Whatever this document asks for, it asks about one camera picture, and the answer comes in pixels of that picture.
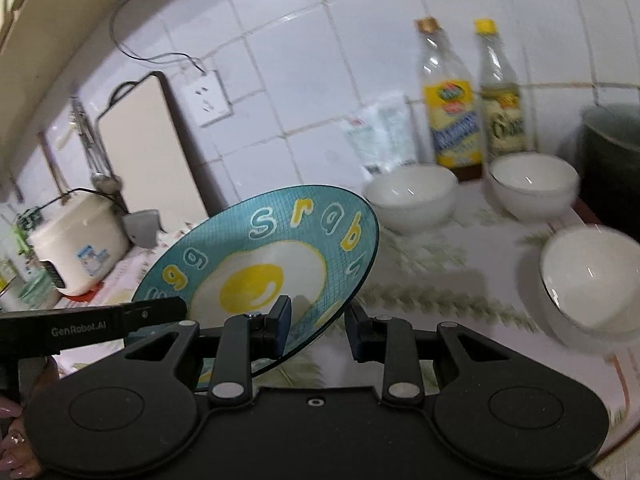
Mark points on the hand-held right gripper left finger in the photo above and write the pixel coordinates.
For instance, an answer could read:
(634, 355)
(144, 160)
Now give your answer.
(281, 327)

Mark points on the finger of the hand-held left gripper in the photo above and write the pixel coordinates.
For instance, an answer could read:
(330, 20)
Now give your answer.
(157, 312)

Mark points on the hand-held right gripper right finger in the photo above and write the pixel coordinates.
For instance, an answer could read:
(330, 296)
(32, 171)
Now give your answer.
(357, 337)

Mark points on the blue fried egg plate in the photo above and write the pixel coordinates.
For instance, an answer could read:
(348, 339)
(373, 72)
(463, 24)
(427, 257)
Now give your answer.
(300, 230)

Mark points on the white bowl with dark rim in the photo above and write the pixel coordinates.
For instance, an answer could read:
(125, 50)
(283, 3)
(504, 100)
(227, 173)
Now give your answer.
(590, 280)
(410, 200)

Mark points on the white plate with black rim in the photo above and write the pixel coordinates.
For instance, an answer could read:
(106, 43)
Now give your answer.
(530, 185)

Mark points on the person's left hand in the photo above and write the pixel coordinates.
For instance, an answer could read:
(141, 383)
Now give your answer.
(15, 442)

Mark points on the light green container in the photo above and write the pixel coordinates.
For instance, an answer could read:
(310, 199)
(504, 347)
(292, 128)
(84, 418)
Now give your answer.
(37, 292)

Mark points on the grey plastic container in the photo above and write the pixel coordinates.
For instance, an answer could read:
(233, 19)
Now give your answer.
(145, 227)

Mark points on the white rice cooker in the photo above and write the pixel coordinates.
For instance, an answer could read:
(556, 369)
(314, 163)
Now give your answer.
(80, 240)

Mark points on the floral plastic tablecloth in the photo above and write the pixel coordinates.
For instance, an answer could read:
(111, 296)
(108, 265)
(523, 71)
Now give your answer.
(450, 280)

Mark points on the beige cutting board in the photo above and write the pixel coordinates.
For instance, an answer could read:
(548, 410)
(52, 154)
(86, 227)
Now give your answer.
(150, 150)

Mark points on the hanging metal ladle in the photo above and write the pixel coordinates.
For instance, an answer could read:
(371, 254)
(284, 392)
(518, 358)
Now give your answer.
(97, 160)

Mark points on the white seasoning packet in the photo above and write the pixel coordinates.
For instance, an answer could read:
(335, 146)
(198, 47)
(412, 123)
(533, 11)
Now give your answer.
(400, 125)
(367, 145)

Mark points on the yellow label oil bottle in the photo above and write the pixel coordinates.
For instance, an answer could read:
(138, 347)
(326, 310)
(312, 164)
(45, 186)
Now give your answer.
(452, 110)

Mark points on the yellow cap vinegar bottle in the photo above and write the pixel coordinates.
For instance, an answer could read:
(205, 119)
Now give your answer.
(502, 120)

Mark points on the beige panel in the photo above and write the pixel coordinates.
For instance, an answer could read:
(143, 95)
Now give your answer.
(45, 35)

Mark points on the dark cooking pot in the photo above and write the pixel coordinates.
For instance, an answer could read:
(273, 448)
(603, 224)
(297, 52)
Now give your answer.
(612, 170)

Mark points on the white wall socket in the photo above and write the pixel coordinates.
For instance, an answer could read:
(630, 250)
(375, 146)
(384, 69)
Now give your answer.
(207, 97)

